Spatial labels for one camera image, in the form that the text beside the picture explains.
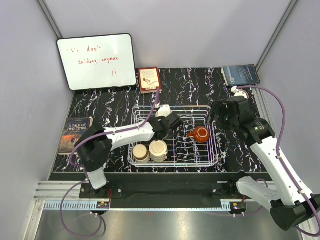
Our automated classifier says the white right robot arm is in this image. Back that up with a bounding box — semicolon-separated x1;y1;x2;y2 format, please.
207;96;320;231

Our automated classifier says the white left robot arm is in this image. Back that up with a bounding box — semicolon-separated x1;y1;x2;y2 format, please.
74;112;184;198

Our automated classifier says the orange ceramic mug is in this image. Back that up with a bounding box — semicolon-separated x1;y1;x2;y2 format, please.
187;126;210;143

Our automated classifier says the cream ribbed mug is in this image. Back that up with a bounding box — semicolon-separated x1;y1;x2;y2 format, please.
149;140;168;162

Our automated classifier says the brown and cream cup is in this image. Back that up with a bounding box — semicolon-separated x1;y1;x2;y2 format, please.
132;144;150;164

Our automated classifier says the dark blue book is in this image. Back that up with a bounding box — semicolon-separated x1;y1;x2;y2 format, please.
221;64;261;87

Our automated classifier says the red and white book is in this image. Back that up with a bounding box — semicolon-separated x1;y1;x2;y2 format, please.
138;67;162;94

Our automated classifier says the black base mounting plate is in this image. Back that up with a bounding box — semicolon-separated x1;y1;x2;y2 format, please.
79;173;244;210

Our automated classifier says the white dry-erase board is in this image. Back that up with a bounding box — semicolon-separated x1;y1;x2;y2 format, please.
56;33;137;91

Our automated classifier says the Tale of Two Cities book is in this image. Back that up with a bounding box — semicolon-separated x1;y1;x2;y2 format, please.
58;116;93;155

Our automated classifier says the white wire dish rack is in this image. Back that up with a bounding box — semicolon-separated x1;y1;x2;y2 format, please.
128;105;219;168

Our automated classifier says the grey slotted cable duct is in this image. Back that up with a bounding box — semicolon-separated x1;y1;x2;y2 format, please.
44;201;247;212

